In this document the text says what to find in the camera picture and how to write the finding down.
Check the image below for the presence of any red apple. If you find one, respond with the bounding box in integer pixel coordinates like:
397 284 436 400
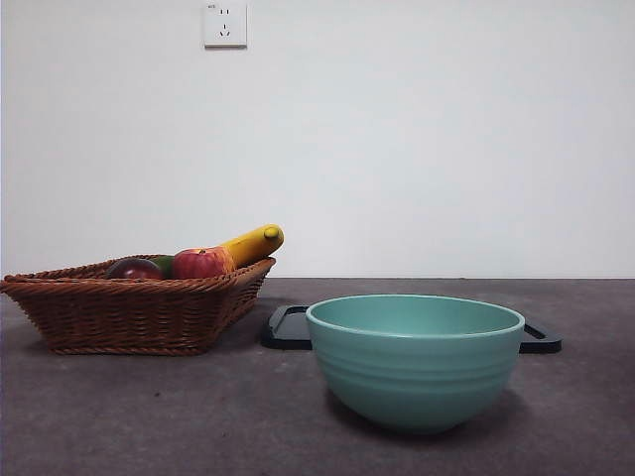
172 247 237 280

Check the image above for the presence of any dark red plum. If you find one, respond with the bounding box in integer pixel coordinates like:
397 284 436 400
105 257 165 281

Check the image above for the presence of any yellow banana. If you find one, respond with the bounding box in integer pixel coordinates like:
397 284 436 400
217 223 285 269

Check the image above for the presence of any brown wicker basket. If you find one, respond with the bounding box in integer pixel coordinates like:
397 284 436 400
0 255 277 356

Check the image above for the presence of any green fruit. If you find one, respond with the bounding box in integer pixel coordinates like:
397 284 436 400
148 255 176 279

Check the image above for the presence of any black rectangular tray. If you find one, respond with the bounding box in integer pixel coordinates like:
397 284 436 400
260 304 566 354

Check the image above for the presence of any teal ceramic bowl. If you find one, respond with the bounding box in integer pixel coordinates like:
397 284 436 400
305 294 526 435

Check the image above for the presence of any white wall socket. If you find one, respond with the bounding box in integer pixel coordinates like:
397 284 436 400
202 2 248 50

